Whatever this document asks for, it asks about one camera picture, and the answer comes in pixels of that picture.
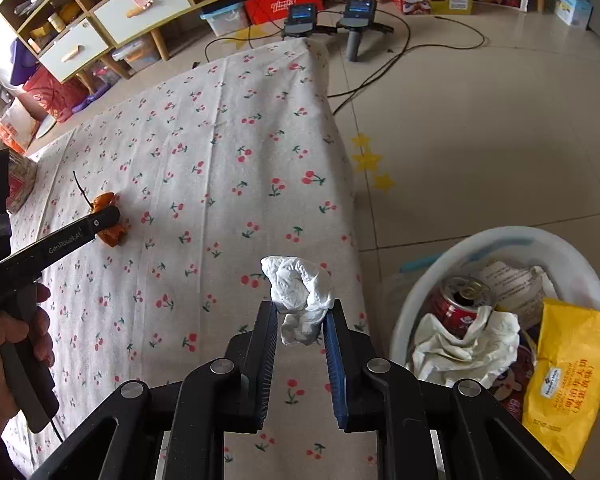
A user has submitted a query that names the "white paper towel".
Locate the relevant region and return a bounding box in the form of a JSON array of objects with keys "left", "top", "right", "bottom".
[{"left": 406, "top": 306, "right": 520, "bottom": 388}]

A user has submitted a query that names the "orange peel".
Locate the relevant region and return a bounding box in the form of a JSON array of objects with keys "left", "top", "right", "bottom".
[{"left": 73, "top": 174, "right": 128, "bottom": 247}]

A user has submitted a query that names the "red crushed soda can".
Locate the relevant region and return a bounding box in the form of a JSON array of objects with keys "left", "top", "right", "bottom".
[{"left": 428, "top": 275, "right": 492, "bottom": 338}]

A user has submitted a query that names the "yellow snack bag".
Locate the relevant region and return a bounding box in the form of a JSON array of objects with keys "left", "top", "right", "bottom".
[{"left": 522, "top": 298, "right": 600, "bottom": 471}]

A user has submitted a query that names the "white printed paper wrapper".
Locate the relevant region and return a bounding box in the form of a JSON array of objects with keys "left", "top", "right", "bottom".
[{"left": 477, "top": 261, "right": 558, "bottom": 330}]

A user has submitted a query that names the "white tissue ball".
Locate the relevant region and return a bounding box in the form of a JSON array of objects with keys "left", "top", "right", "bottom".
[{"left": 261, "top": 256, "right": 335, "bottom": 346}]

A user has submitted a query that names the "white patterned trash bin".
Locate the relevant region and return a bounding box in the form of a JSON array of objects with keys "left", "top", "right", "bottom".
[{"left": 389, "top": 226, "right": 600, "bottom": 366}]

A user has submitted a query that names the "person's left hand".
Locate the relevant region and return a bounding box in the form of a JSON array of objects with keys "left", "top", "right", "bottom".
[{"left": 0, "top": 283, "right": 56, "bottom": 461}]

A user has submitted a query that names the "clear jar red label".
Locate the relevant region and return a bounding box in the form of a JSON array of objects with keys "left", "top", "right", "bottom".
[{"left": 6, "top": 150, "right": 38, "bottom": 214}]

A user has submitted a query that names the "cherry print tablecloth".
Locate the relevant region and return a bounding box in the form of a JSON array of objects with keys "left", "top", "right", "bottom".
[{"left": 3, "top": 39, "right": 368, "bottom": 474}]

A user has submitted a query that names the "clear blue-lid storage box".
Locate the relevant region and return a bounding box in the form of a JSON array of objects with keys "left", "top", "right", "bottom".
[{"left": 200, "top": 2, "right": 250, "bottom": 37}]

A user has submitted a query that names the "red gift box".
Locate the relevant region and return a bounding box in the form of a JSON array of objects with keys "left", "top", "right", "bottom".
[{"left": 244, "top": 0, "right": 324, "bottom": 25}]

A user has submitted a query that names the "grey handheld device left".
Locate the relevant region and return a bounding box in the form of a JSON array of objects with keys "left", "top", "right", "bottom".
[{"left": 280, "top": 3, "right": 338, "bottom": 39}]

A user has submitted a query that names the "grey handheld device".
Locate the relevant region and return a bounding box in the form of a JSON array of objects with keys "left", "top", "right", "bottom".
[
  {"left": 337, "top": 0, "right": 394, "bottom": 62},
  {"left": 280, "top": 3, "right": 338, "bottom": 39}
]

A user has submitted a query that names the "blue white small box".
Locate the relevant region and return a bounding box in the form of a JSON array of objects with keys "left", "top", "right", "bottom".
[{"left": 550, "top": 0, "right": 593, "bottom": 30}]

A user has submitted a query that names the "grey handheld device right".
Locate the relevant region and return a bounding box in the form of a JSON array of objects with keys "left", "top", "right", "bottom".
[{"left": 337, "top": 0, "right": 394, "bottom": 62}]

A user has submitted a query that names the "black floor cable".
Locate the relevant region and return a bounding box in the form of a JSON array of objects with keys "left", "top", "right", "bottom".
[{"left": 201, "top": 6, "right": 488, "bottom": 117}]

